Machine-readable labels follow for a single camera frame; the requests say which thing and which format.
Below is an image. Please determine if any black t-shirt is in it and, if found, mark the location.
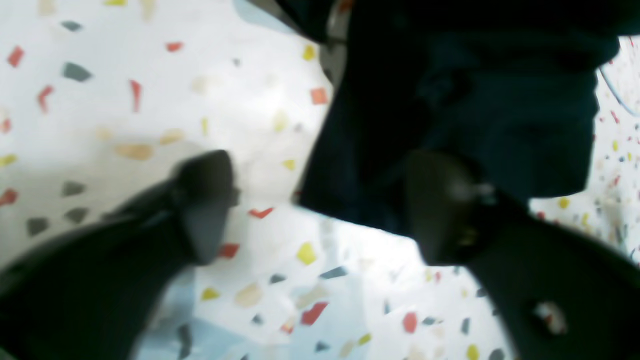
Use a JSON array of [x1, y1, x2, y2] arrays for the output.
[[293, 0, 639, 236]]

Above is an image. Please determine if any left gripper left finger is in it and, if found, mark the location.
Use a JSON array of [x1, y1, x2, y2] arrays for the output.
[[0, 150, 237, 360]]

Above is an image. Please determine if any terrazzo patterned tablecloth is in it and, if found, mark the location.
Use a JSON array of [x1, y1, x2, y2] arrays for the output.
[[1, 0, 639, 360]]

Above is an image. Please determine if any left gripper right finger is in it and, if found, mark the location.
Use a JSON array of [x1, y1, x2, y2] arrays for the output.
[[406, 151, 639, 360]]

